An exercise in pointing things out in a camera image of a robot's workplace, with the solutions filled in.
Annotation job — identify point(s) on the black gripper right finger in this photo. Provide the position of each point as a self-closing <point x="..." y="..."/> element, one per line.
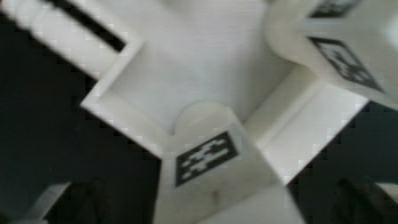
<point x="364" y="203"/>

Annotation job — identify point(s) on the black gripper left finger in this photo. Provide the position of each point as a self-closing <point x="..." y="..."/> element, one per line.
<point x="71" y="204"/>

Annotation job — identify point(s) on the white tagged chair leg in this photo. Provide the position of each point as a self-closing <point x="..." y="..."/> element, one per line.
<point x="218" y="187"/>
<point x="336" y="36"/>

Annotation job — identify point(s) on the white chair seat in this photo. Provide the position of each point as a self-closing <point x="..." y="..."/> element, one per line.
<point x="206" y="62"/>

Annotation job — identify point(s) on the white turned spindle rod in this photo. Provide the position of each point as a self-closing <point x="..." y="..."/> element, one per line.
<point x="64" y="25"/>

